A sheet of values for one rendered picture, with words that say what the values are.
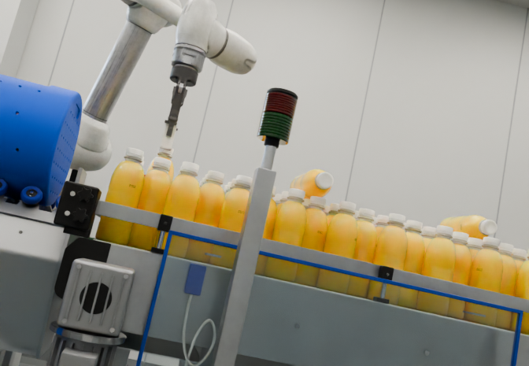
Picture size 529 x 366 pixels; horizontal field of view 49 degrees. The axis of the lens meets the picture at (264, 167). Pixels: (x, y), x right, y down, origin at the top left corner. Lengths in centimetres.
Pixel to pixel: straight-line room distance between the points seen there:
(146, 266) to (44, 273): 23
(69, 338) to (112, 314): 9
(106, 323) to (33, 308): 31
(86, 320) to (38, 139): 44
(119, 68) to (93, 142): 29
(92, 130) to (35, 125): 85
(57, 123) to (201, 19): 53
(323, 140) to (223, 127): 74
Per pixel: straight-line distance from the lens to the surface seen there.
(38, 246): 134
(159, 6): 193
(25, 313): 139
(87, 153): 222
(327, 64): 454
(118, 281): 110
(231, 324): 110
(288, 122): 113
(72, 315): 111
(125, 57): 220
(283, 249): 129
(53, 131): 136
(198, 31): 165
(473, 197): 465
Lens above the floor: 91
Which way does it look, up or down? 10 degrees up
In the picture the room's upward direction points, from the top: 13 degrees clockwise
